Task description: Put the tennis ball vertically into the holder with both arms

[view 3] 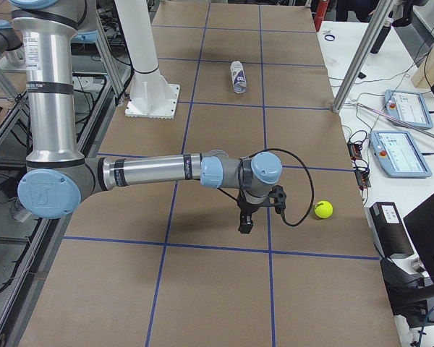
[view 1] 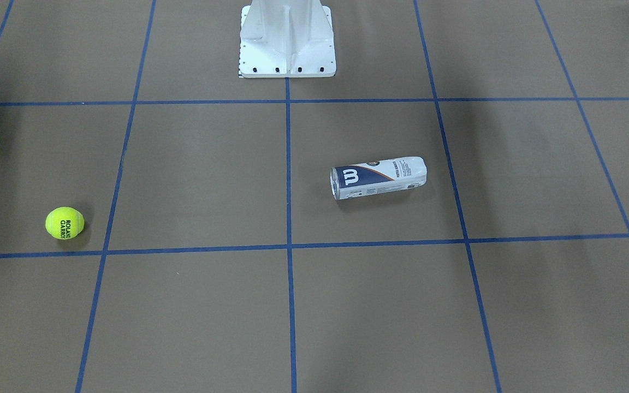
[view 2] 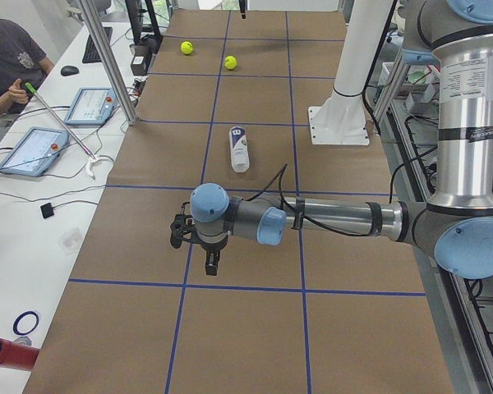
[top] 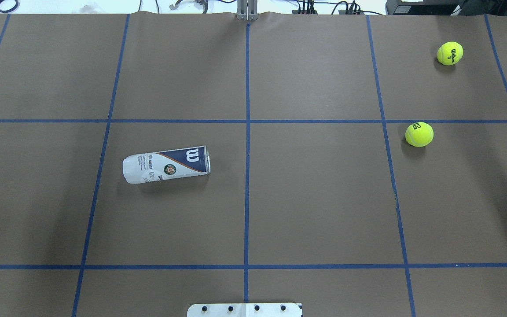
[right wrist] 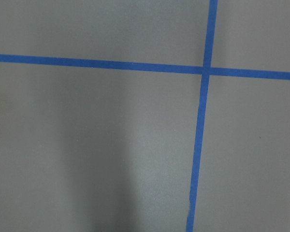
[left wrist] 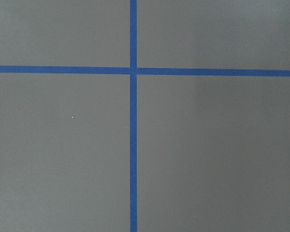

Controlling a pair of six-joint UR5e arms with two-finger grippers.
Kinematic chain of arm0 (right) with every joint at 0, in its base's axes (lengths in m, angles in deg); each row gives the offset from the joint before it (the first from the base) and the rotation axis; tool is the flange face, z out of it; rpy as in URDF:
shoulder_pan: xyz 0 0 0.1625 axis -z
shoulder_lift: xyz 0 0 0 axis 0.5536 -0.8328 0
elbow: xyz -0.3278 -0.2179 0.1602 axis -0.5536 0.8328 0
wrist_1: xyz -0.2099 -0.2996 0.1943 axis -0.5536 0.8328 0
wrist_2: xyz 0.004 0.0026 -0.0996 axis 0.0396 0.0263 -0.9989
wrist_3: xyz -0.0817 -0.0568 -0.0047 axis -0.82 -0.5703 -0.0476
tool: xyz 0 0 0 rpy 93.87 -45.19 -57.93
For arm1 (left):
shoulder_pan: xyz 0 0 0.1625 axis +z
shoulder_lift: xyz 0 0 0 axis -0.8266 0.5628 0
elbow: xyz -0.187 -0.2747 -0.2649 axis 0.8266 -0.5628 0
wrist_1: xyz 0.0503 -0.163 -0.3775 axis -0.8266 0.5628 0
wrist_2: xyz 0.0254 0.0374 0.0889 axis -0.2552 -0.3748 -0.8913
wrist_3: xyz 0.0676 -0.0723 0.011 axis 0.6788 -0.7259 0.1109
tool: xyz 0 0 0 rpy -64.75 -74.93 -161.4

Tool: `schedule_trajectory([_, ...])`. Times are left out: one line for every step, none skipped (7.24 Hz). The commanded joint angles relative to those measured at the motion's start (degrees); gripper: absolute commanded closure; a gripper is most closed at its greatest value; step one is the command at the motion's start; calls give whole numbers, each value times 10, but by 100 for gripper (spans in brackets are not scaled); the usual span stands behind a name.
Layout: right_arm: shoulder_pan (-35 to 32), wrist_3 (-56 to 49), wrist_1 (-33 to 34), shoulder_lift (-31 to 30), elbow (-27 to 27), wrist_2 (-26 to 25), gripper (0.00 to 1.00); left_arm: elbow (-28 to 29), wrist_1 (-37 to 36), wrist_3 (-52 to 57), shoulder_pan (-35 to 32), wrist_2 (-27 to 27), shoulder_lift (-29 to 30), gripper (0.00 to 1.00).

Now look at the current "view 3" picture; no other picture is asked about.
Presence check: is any far blue teach pendant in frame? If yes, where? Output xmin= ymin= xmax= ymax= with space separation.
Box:
xmin=384 ymin=89 xmax=433 ymax=130

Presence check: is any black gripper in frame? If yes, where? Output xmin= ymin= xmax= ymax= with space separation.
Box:
xmin=237 ymin=191 xmax=268 ymax=234

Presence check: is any blue teach pendant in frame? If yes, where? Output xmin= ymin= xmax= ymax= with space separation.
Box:
xmin=384 ymin=89 xmax=433 ymax=130
xmin=370 ymin=130 xmax=432 ymax=179

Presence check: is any clear tennis ball can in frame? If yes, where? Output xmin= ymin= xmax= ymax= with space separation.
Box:
xmin=230 ymin=61 xmax=247 ymax=94

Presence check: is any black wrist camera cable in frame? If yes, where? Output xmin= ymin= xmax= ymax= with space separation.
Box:
xmin=255 ymin=147 xmax=315 ymax=228

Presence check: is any yellow tennis ball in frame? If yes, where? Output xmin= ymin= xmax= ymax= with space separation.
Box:
xmin=314 ymin=200 xmax=333 ymax=219

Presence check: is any black computer monitor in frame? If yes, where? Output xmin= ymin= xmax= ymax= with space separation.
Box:
xmin=404 ymin=194 xmax=434 ymax=278

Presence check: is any black box with label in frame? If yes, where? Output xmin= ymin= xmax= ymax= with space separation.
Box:
xmin=369 ymin=202 xmax=414 ymax=259

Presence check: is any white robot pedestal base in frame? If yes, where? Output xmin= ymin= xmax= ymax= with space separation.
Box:
xmin=115 ymin=0 xmax=180 ymax=119

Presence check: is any near blue teach pendant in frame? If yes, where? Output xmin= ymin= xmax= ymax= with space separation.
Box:
xmin=370 ymin=130 xmax=432 ymax=179

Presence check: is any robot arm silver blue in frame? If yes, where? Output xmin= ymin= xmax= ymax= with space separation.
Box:
xmin=11 ymin=1 xmax=286 ymax=234
xmin=0 ymin=20 xmax=25 ymax=68

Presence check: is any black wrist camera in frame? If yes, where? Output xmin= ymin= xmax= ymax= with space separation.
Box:
xmin=268 ymin=185 xmax=286 ymax=215

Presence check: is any aluminium frame post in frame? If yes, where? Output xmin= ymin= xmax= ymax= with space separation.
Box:
xmin=331 ymin=0 xmax=393 ymax=113

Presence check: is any reacher grabber stick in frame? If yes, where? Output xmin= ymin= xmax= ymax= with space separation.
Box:
xmin=356 ymin=103 xmax=434 ymax=139

